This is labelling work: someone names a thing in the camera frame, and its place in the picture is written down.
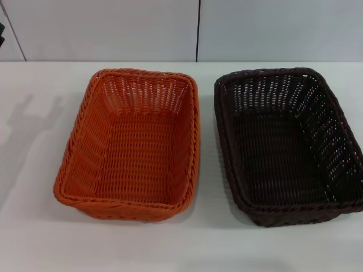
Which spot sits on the black background object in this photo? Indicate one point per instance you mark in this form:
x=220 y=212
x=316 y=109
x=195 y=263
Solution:
x=1 y=31

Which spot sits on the orange woven plastic basket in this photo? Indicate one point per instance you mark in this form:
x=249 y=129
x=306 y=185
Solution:
x=136 y=147

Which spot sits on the dark brown woven basket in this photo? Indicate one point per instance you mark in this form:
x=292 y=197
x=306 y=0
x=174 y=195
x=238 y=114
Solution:
x=283 y=158

